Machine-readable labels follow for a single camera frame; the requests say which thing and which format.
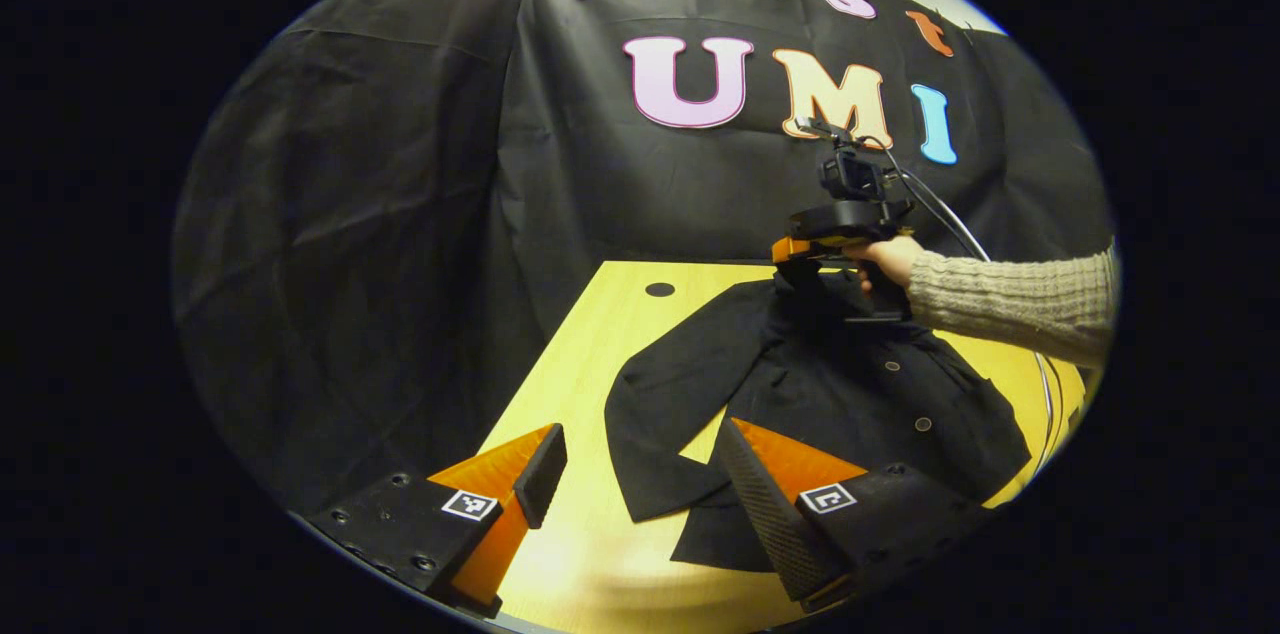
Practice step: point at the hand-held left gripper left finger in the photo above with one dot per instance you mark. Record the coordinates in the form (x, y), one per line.
(542, 474)

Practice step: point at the black buttoned garment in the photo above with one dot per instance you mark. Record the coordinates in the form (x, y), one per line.
(850, 404)

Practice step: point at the black backdrop cloth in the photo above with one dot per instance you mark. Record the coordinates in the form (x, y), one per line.
(350, 264)

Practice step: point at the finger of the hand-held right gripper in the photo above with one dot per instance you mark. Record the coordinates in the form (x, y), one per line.
(805, 276)

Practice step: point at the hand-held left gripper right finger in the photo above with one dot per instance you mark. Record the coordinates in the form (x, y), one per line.
(770, 514)

